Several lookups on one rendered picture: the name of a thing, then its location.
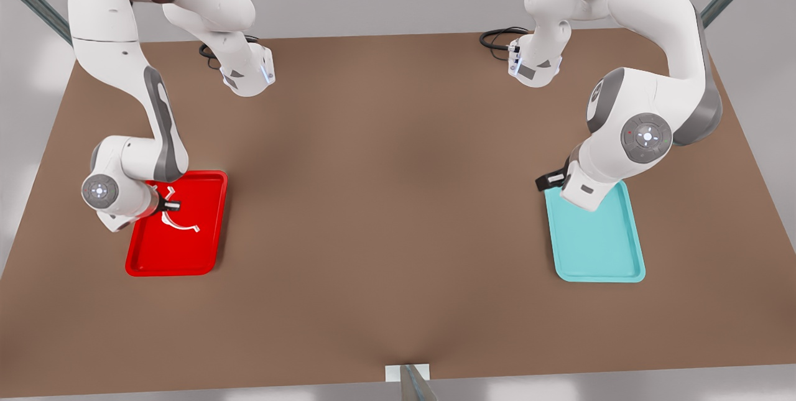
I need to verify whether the white drainage pipe clamp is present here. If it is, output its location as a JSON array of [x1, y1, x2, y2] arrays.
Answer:
[[160, 185, 201, 233]]

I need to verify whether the red rectangular tray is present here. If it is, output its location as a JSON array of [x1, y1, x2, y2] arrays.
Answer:
[[125, 170, 229, 277]]

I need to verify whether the teal rectangular tray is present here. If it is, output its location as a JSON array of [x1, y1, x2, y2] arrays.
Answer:
[[544, 180, 646, 283]]

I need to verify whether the black cable loop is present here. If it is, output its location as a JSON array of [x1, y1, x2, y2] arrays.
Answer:
[[479, 26, 531, 63], [198, 35, 261, 71]]

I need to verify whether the white post foot plate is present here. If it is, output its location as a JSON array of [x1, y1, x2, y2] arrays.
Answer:
[[385, 364, 432, 384]]

